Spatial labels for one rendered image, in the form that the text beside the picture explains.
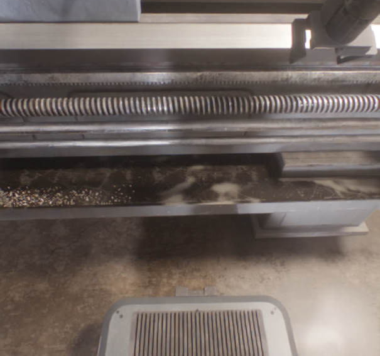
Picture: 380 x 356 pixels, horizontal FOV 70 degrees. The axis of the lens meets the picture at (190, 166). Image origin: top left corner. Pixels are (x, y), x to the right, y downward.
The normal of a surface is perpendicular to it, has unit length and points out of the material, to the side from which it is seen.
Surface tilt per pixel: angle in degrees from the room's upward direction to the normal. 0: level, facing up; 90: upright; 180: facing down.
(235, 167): 0
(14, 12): 90
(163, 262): 0
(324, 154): 0
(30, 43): 36
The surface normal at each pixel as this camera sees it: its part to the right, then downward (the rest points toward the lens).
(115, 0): 0.04, 0.76
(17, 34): 0.04, -0.08
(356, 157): 0.02, -0.65
